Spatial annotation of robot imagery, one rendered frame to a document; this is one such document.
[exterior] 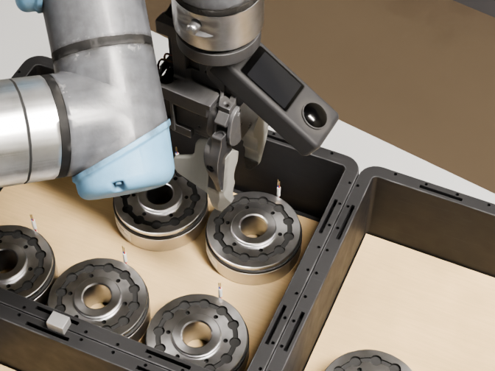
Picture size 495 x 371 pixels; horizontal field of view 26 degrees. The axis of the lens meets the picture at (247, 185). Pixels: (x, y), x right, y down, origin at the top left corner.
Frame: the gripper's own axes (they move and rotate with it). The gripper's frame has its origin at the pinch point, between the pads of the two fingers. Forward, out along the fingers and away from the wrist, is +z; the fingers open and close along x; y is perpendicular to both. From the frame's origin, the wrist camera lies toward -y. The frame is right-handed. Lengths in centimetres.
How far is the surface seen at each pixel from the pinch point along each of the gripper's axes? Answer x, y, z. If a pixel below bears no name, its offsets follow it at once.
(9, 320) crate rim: 21.5, 12.8, 4.6
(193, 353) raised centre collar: 13.3, -2.0, 10.9
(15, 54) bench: -24, 50, 28
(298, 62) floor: -104, 43, 98
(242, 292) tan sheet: 2.8, -1.6, 14.6
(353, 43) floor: -116, 35, 98
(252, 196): -6.7, 2.5, 11.4
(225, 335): 9.8, -3.5, 11.4
